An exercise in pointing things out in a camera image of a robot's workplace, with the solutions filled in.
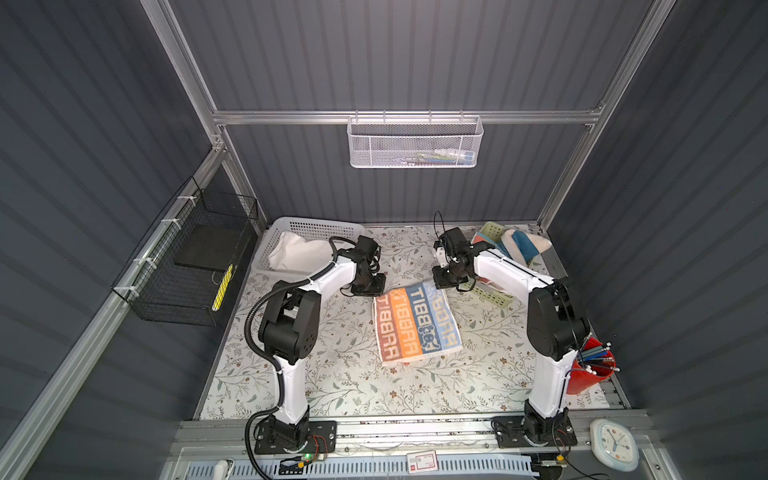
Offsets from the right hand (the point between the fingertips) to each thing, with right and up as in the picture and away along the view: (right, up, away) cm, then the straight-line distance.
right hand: (441, 283), depth 95 cm
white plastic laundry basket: (-50, +19, +24) cm, 58 cm away
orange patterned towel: (-8, -12, -2) cm, 15 cm away
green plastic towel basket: (+23, +18, +17) cm, 34 cm away
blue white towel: (+30, +12, +6) cm, 32 cm away
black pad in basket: (-62, +12, -20) cm, 67 cm away
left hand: (-20, -3, +1) cm, 20 cm away
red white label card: (-9, -40, -26) cm, 48 cm away
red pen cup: (+34, -18, -23) cm, 44 cm away
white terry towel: (-53, +10, +12) cm, 55 cm away
